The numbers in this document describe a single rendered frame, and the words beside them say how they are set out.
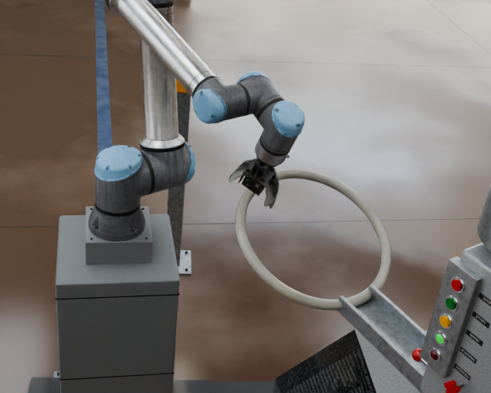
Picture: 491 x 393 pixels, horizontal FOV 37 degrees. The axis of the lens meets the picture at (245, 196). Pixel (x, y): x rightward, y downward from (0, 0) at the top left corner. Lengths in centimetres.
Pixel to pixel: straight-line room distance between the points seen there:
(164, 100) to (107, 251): 53
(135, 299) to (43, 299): 127
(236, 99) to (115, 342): 106
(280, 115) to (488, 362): 78
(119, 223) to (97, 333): 39
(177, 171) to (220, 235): 171
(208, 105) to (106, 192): 63
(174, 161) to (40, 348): 133
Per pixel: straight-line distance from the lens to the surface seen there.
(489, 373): 169
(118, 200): 240
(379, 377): 232
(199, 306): 367
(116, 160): 239
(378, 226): 230
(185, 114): 342
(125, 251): 249
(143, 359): 268
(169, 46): 204
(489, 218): 156
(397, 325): 210
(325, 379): 241
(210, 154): 494
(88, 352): 264
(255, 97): 196
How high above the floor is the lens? 239
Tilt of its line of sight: 32 degrees down
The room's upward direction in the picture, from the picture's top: 7 degrees clockwise
